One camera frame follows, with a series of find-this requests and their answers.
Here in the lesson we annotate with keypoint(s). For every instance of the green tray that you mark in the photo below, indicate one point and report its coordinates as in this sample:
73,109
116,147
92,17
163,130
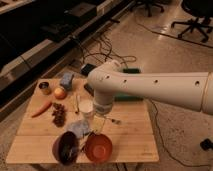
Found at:
121,97

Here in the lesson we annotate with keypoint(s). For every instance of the black office chair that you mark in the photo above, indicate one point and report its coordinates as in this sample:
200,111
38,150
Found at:
198,9

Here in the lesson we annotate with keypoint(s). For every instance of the red yellow apple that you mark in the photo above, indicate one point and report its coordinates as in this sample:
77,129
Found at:
60,93

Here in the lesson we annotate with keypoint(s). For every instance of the white cup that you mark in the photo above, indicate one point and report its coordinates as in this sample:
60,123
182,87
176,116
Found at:
86,108

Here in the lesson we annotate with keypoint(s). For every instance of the red bowl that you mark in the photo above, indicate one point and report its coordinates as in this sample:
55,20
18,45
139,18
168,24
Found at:
98,148

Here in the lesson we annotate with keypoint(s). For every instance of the tin can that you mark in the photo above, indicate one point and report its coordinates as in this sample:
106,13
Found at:
44,87

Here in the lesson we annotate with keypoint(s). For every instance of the crumpled blue cloth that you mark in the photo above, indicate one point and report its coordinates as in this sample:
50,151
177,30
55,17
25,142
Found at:
80,128

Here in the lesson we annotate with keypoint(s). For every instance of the dark purple bowl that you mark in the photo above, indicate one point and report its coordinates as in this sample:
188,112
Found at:
65,148

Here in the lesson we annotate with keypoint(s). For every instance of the black box on floor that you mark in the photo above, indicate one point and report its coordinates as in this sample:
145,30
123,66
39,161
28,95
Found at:
206,144

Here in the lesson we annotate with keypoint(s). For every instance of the blue sponge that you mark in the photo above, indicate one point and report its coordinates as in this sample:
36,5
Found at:
66,80

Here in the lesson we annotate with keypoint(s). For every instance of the yellow banana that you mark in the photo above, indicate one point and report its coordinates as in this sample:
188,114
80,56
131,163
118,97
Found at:
77,100

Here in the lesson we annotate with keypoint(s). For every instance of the black remote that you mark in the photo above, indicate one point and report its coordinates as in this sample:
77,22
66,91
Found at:
89,89

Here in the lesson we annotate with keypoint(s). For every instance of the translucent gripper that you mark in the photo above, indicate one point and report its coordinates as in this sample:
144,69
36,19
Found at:
100,112

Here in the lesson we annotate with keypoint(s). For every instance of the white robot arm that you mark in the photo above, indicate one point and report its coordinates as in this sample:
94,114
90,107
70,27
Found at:
192,90

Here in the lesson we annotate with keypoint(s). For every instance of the dark grape bunch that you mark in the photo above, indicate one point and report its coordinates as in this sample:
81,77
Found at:
59,114

